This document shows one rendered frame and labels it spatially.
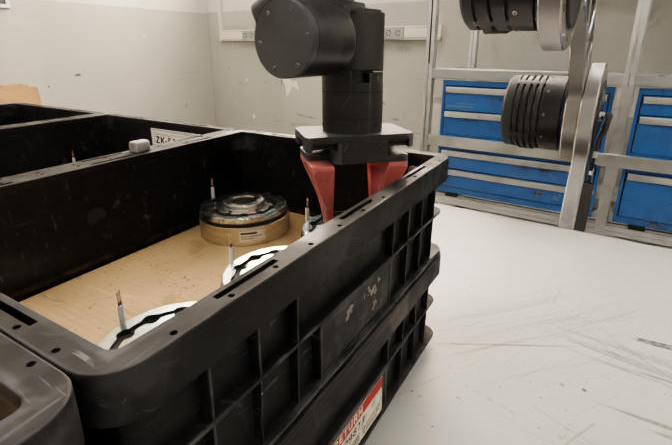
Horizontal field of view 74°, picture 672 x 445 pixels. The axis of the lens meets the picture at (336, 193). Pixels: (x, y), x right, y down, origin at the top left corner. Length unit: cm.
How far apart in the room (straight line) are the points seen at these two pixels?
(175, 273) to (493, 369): 36
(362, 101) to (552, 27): 36
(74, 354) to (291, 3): 25
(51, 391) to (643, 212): 218
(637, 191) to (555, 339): 163
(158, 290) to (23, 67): 329
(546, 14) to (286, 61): 42
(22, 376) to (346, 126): 30
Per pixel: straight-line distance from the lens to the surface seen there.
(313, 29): 33
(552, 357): 60
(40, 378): 20
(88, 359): 20
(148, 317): 35
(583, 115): 111
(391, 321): 41
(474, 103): 225
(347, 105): 40
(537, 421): 52
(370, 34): 41
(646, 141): 218
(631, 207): 224
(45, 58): 373
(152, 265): 49
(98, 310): 43
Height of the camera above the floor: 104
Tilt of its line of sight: 18 degrees down
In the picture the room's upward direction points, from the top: straight up
